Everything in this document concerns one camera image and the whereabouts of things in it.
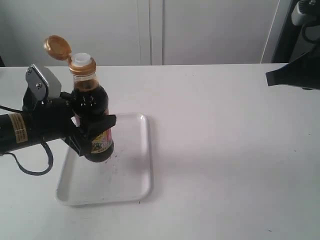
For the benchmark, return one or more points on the white plastic tray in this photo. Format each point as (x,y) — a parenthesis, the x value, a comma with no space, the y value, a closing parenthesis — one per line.
(124,177)

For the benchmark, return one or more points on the dark soy sauce bottle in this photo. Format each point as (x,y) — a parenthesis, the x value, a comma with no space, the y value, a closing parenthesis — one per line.
(89,98)

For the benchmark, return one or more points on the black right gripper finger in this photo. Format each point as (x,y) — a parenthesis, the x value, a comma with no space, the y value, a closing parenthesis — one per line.
(304,72)

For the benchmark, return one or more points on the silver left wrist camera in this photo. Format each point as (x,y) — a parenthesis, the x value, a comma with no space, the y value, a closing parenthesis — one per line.
(42,86)

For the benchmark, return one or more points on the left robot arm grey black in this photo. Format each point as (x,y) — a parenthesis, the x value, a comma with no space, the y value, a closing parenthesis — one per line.
(13,132)

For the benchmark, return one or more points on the dark door frame post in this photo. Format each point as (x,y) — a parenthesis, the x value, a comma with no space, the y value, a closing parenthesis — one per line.
(288,37)

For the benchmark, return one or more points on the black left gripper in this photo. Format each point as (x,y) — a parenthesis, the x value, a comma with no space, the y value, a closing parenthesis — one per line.
(51,119)

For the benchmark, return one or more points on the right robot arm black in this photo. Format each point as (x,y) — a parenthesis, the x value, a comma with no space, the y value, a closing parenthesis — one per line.
(307,15)

